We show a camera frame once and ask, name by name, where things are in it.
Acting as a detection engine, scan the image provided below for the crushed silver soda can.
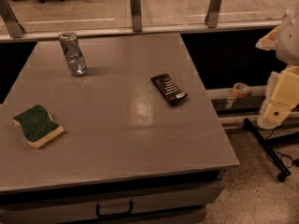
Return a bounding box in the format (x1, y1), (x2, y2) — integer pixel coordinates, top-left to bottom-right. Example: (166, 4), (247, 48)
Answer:
(59, 32), (87, 77)

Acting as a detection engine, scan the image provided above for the orange tape roll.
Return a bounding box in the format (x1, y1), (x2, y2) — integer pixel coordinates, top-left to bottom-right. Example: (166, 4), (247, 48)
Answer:
(233, 82), (250, 98)

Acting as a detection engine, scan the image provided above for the black rxbar chocolate wrapper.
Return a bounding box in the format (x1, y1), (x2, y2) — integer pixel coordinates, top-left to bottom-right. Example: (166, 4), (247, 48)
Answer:
(150, 74), (188, 105)

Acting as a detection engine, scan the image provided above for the black floor cable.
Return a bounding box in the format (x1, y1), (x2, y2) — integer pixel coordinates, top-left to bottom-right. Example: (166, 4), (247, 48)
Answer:
(264, 128), (299, 170)

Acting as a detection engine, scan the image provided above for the metal glass bracket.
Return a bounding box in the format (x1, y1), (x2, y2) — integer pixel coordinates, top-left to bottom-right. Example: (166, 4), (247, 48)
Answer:
(0, 0), (24, 38)
(130, 0), (142, 32)
(205, 0), (222, 28)

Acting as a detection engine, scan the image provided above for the black wheeled stand base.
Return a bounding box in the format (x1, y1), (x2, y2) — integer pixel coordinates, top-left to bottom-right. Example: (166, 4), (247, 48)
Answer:
(243, 119), (299, 182)

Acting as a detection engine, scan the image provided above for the right metal glass bracket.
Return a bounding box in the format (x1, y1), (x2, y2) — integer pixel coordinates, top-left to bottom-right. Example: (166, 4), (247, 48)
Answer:
(205, 0), (222, 28)

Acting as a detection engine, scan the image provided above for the left metal glass bracket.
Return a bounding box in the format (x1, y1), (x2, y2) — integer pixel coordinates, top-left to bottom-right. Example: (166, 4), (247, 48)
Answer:
(0, 0), (24, 38)

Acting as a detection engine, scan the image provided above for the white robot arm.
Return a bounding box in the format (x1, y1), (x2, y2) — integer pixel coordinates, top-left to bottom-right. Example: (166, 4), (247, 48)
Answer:
(256, 4), (299, 130)

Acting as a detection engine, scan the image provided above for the grey drawer with black handle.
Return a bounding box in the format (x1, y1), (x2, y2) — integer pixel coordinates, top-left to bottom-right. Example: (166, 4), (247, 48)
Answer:
(0, 180), (224, 224)

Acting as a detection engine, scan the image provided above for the middle metal glass bracket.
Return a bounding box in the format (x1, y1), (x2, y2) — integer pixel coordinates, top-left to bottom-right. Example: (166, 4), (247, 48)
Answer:
(130, 0), (142, 32)

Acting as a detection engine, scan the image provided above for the green and yellow sponge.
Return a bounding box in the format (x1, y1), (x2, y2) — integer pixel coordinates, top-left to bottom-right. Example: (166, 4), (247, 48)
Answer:
(12, 105), (64, 148)

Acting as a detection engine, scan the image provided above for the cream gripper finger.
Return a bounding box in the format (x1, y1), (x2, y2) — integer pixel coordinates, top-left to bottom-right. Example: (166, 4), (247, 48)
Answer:
(257, 65), (299, 130)
(255, 26), (279, 50)

